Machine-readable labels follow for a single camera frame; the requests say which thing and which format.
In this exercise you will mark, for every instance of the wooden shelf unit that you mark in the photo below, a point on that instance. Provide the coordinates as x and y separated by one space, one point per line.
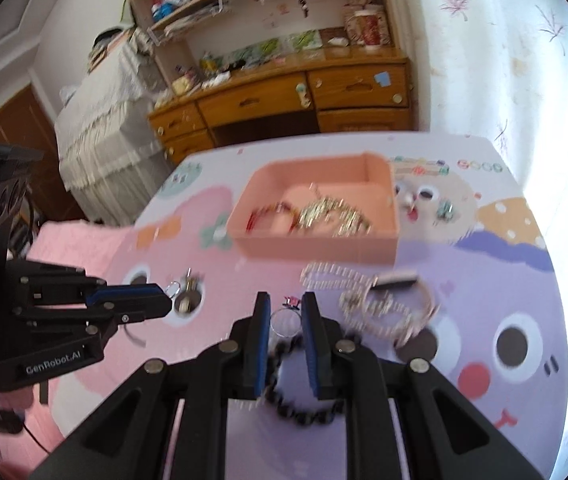
174 50

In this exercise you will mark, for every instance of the thin silver metal piece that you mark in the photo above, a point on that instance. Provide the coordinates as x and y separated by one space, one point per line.
134 337

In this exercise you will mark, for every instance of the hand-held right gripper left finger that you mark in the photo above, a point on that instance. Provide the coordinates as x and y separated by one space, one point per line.
263 345

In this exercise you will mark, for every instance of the white cloth covered furniture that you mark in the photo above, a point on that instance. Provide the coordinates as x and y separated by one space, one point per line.
109 125

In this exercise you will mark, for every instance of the black hair clip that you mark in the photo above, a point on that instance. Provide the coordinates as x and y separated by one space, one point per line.
396 280

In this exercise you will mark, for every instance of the small toy figure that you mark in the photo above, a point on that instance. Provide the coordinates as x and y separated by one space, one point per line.
304 95

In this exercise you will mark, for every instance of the red and white mug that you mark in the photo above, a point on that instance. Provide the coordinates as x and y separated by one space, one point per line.
366 30

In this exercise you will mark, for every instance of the white floral curtain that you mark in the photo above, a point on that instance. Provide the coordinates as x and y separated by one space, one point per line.
503 60

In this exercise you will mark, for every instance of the wooden desk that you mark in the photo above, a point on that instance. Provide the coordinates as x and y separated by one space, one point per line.
259 102

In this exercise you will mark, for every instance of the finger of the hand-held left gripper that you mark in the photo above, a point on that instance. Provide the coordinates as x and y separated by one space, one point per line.
134 311
129 293

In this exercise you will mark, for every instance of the large silver bangle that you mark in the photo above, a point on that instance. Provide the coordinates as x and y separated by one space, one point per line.
426 312

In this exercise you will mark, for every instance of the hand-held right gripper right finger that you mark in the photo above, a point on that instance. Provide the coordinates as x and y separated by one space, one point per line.
310 345

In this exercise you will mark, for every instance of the brown wooden door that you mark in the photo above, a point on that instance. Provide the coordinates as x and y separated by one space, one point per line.
19 125

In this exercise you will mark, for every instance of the pink plastic box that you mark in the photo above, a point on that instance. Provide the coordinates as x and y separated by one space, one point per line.
314 250

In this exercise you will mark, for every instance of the gold earrings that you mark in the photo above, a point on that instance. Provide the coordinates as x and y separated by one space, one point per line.
188 300

